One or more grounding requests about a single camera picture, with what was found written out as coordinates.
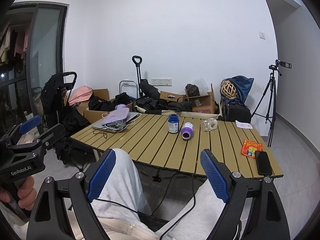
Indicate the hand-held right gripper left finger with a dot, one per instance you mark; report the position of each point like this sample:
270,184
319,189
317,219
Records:
101,177

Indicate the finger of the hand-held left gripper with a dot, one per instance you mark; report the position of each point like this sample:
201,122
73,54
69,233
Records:
30,124
53,132

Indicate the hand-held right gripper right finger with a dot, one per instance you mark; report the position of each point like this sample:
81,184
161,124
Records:
215,177

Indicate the purple cup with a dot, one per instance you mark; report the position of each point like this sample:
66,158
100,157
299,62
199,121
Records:
187,130

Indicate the person's left hand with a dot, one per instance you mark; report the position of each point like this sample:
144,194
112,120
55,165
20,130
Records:
25,190

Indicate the person's left leg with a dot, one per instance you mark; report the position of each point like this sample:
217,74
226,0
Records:
122,180

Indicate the person's leg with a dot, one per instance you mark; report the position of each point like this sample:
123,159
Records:
200,210
122,180

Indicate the person's right leg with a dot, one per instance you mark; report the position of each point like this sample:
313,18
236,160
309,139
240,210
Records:
200,210

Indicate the orange snack packet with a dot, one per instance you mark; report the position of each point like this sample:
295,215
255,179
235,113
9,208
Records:
250,148

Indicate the pink bag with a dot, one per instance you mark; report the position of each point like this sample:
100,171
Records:
80,95

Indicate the black phone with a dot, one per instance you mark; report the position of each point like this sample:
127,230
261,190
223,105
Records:
263,162

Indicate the clear plastic jar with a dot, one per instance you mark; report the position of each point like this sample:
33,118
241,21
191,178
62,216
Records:
208,125

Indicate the grey power bank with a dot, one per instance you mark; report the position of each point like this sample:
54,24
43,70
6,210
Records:
116,125

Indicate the white paper card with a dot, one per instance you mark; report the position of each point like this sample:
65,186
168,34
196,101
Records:
243,125

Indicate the open cardboard box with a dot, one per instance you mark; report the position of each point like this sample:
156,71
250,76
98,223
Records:
102,93

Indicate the lilac pouch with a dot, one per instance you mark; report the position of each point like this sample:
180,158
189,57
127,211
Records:
116,116

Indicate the blue bottle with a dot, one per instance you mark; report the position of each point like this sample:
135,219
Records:
173,125

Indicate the black and blue backpack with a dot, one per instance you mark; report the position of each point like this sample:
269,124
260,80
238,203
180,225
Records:
237,112

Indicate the silver laptop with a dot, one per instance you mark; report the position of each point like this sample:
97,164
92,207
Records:
132,116

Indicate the cardboard box with label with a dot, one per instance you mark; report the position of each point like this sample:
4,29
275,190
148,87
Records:
203,103

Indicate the glass sliding door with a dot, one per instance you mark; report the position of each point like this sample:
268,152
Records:
45,45

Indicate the hanging clothes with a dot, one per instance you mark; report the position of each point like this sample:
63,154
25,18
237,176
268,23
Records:
12,42

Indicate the pile of black clothes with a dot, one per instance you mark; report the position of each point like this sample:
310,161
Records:
150,105

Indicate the rattan ball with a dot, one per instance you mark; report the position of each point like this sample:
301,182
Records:
228,89

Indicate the dark brown bundle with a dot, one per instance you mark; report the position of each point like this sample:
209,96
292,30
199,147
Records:
192,90

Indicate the small cardboard box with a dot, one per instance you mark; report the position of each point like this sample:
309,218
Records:
167,97

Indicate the blue cloth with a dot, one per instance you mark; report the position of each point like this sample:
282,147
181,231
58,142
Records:
243,87

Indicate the black tripod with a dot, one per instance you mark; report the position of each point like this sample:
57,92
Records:
271,92

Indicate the white metal frame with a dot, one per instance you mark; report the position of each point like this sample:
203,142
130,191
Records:
125,86

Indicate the white wall socket panel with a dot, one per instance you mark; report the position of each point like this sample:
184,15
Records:
161,81

